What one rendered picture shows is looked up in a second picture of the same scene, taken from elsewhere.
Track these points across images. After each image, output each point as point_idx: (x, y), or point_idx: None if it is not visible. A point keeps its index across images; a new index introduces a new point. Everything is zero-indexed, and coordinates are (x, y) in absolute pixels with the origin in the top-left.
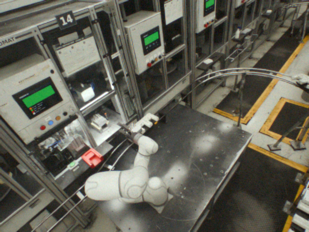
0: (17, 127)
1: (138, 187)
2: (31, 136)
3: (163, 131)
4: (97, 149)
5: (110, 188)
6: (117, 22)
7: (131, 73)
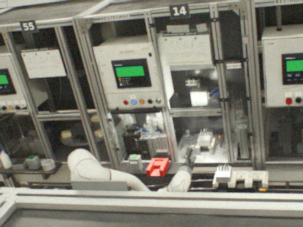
0: (106, 89)
1: (76, 172)
2: (114, 104)
3: None
4: (172, 165)
5: (73, 161)
6: (247, 28)
7: (255, 100)
